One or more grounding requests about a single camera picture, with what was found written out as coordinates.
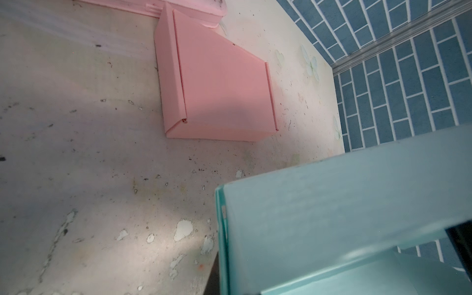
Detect pink pencil case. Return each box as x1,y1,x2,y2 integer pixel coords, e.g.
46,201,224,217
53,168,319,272
83,0,227,28

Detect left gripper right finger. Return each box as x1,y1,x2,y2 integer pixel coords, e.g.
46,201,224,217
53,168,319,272
445,220,472,281

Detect pink paper box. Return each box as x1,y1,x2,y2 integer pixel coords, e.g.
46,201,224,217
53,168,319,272
154,4,278,142

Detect light blue paper box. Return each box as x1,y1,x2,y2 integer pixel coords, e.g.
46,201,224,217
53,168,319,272
215,124,472,295

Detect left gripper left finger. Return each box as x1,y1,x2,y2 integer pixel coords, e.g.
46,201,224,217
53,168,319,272
203,253,220,295

